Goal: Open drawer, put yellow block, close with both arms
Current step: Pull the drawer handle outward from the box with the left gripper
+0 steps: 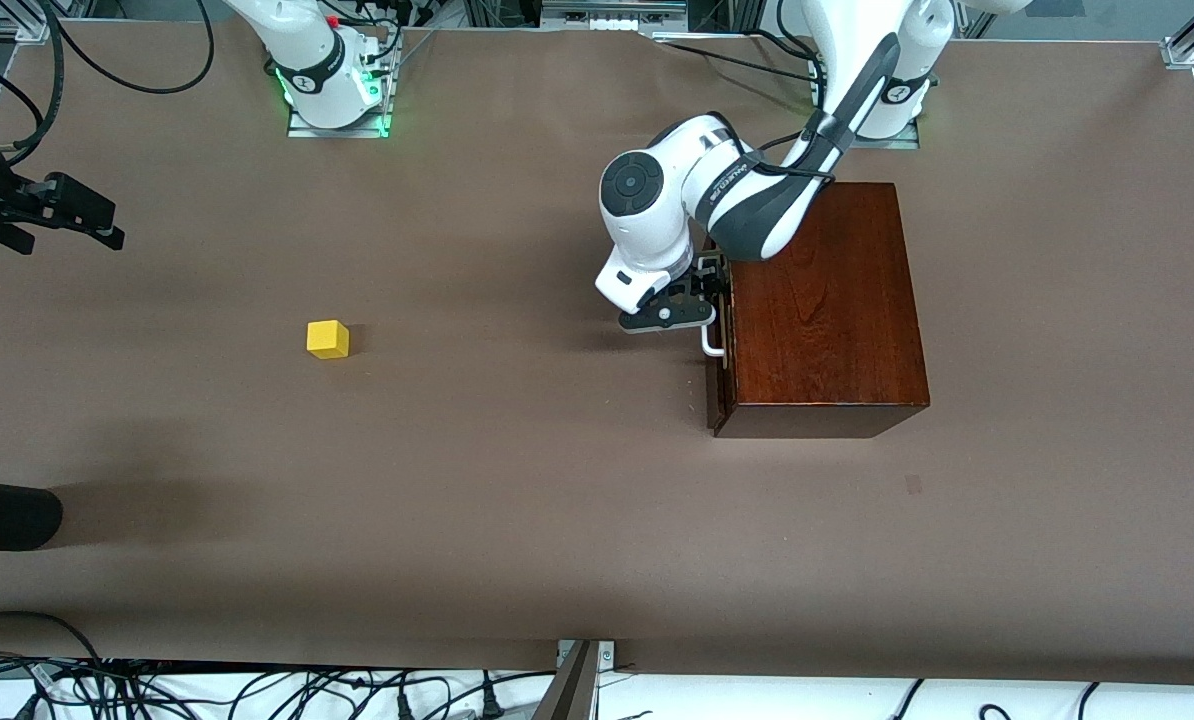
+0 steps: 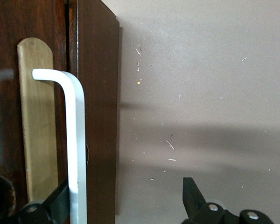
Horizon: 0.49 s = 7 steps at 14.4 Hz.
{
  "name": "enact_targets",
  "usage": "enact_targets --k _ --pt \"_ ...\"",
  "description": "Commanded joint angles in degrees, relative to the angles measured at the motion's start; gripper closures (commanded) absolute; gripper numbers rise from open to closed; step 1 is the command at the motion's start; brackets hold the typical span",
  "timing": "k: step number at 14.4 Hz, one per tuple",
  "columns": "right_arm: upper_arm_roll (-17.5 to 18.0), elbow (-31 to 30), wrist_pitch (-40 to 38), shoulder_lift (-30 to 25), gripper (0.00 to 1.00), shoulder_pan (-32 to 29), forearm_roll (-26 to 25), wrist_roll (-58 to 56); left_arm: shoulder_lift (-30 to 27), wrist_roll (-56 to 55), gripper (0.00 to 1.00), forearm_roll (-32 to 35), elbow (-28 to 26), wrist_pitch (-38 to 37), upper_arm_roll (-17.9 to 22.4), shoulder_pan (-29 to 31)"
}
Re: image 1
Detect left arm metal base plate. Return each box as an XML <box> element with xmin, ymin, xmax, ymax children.
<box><xmin>850</xmin><ymin>118</ymin><xmax>923</xmax><ymax>151</ymax></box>

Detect dark brown wooden cabinet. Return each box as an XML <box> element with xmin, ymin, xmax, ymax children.
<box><xmin>707</xmin><ymin>181</ymin><xmax>931</xmax><ymax>439</ymax></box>

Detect yellow wooden block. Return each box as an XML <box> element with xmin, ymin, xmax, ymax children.
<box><xmin>306</xmin><ymin>320</ymin><xmax>351</xmax><ymax>361</ymax></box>

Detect black cylindrical object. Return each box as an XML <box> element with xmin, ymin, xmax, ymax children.
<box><xmin>0</xmin><ymin>478</ymin><xmax>64</xmax><ymax>552</ymax></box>

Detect short black table cable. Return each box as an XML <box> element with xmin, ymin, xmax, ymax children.
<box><xmin>747</xmin><ymin>28</ymin><xmax>816</xmax><ymax>61</ymax></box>

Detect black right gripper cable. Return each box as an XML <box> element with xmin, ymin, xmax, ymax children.
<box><xmin>0</xmin><ymin>0</ymin><xmax>66</xmax><ymax>166</ymax></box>

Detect black arched cable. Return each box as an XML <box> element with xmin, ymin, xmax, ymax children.
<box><xmin>0</xmin><ymin>610</ymin><xmax>103</xmax><ymax>666</ymax></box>

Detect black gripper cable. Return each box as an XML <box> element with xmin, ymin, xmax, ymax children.
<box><xmin>752</xmin><ymin>100</ymin><xmax>843</xmax><ymax>186</ymax></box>
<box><xmin>0</xmin><ymin>0</ymin><xmax>66</xmax><ymax>166</ymax></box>

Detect long black table cable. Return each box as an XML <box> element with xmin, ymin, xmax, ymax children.
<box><xmin>654</xmin><ymin>38</ymin><xmax>820</xmax><ymax>81</ymax></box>

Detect aluminium profile post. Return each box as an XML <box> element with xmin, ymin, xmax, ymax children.
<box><xmin>532</xmin><ymin>640</ymin><xmax>618</xmax><ymax>720</ymax></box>

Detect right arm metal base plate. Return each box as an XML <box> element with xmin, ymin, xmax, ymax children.
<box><xmin>287</xmin><ymin>45</ymin><xmax>398</xmax><ymax>139</ymax></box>

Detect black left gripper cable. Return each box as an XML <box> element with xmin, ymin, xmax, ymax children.
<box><xmin>752</xmin><ymin>100</ymin><xmax>843</xmax><ymax>186</ymax></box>

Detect white metal drawer handle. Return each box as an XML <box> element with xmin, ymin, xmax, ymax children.
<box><xmin>699</xmin><ymin>252</ymin><xmax>728</xmax><ymax>358</ymax></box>

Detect black looping cable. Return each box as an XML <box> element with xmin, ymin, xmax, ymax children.
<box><xmin>37</xmin><ymin>0</ymin><xmax>216</xmax><ymax>96</ymax></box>

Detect tangled black cables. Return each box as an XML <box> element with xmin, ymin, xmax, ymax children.
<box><xmin>0</xmin><ymin>650</ymin><xmax>558</xmax><ymax>720</ymax></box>

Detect white power strip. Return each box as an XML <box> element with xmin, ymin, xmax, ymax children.
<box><xmin>542</xmin><ymin>0</ymin><xmax>688</xmax><ymax>31</ymax></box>

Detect brown table cover sheet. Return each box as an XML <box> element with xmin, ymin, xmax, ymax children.
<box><xmin>0</xmin><ymin>20</ymin><xmax>1194</xmax><ymax>687</ymax></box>

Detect light wood drawer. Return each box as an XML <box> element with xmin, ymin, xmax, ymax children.
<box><xmin>707</xmin><ymin>240</ymin><xmax>733</xmax><ymax>431</ymax></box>

